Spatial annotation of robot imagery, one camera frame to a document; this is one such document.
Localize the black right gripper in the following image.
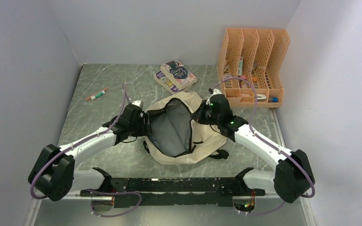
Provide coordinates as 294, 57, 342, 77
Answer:
191, 99, 221, 126

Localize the beige canvas backpack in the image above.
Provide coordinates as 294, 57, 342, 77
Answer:
143, 91, 229, 165

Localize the floral Little Women book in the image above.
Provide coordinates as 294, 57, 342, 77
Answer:
160, 60, 198, 89

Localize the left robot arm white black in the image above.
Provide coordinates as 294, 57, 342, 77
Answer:
28, 100, 147, 202

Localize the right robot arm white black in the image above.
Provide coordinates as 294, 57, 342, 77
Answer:
191, 94, 315, 203

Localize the orange green white marker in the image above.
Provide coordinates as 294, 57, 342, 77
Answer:
85, 88, 108, 100

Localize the white stapler in organizer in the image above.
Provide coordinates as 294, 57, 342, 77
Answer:
257, 94, 267, 101

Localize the green white packet in organizer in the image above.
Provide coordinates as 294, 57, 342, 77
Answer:
237, 56, 243, 76

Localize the purple illustrated paperback book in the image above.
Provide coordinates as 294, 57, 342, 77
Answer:
153, 71, 189, 94

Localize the blue cap item in organizer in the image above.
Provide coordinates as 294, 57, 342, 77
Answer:
268, 97, 279, 103

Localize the orange plastic file organizer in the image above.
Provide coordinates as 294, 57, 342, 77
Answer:
217, 28, 290, 108

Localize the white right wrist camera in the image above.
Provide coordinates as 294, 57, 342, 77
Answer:
206, 89, 222, 105

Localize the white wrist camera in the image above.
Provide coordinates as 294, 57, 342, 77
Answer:
132, 100, 144, 108
206, 89, 222, 105

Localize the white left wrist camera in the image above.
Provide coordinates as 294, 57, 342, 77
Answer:
132, 100, 144, 108

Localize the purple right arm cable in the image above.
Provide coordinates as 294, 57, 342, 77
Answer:
210, 76, 316, 217

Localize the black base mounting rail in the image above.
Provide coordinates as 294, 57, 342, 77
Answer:
80, 177, 266, 209

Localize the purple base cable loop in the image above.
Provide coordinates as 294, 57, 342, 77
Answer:
90, 191, 142, 218

